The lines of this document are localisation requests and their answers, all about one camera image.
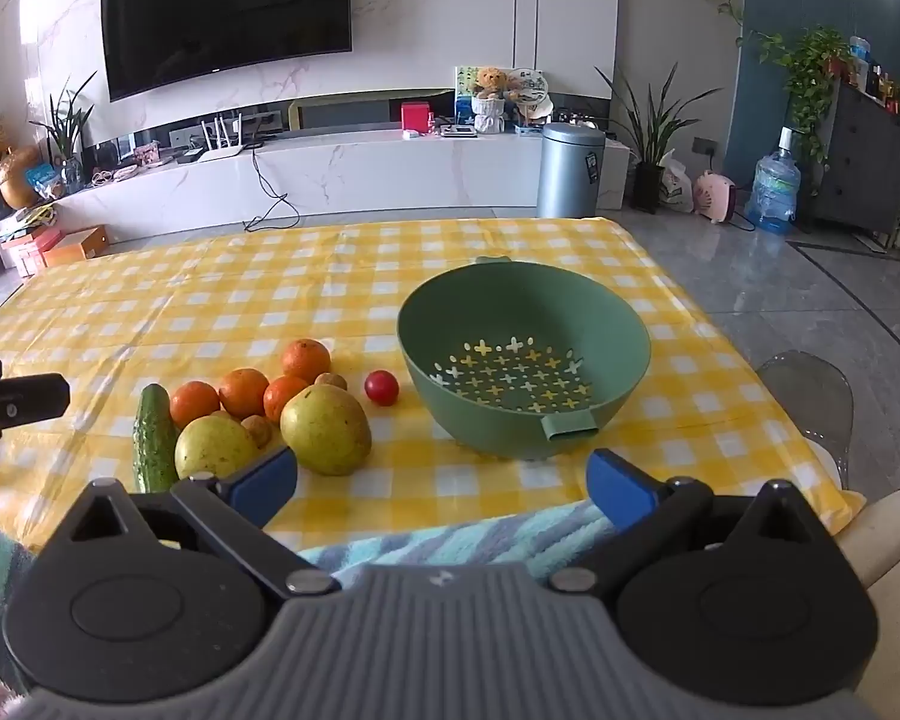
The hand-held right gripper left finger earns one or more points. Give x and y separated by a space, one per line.
266 480

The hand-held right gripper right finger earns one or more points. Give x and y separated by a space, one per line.
619 491

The small brown kiwi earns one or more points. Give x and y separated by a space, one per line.
331 380
257 430

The small orange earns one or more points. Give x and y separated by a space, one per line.
193 403
244 392
283 394

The green cucumber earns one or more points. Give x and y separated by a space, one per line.
155 437

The large orange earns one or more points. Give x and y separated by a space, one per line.
305 360

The red tomato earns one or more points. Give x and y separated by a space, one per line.
382 387

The green colander bowl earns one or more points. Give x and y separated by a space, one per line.
495 300

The pink cardboard box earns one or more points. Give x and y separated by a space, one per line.
30 255

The orange cardboard box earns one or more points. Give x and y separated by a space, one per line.
79 246

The yellow checked tablecloth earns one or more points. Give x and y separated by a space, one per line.
195 300

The golden gourd vase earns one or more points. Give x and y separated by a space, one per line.
16 180

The blue snack bag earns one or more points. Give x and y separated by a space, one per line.
45 180

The transparent grey chair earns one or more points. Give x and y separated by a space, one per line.
806 405

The slim green plant in vase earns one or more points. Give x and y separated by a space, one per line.
67 135

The small pink box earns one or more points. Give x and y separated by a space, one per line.
146 154

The cream chair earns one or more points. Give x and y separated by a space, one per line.
896 547

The white router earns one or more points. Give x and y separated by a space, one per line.
221 152

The long-leaf plant in black pot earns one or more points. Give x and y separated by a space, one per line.
649 184

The pink fan heater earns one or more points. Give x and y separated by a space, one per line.
714 197

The white plastic bag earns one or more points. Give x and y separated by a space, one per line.
676 187

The grey-blue trash can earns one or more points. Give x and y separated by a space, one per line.
568 172

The white marble television console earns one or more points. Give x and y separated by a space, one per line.
390 172

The blue water bottle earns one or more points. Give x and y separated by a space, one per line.
772 195

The red box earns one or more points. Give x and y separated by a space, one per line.
416 118

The silver digital scale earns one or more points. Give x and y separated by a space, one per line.
457 132

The white knitted pot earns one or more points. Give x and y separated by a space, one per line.
491 118

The dark grey cabinet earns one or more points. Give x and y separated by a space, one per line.
866 165

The round decorative fan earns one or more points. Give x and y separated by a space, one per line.
526 88

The black flat television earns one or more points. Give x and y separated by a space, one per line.
225 15

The landscape picture panel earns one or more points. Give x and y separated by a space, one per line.
463 94

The brown teddy bear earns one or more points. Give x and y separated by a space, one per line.
489 82

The green pothos plant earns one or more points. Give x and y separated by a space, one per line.
810 75

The group of small bottles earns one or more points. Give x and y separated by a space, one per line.
881 82

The wall socket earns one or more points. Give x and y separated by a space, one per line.
705 145

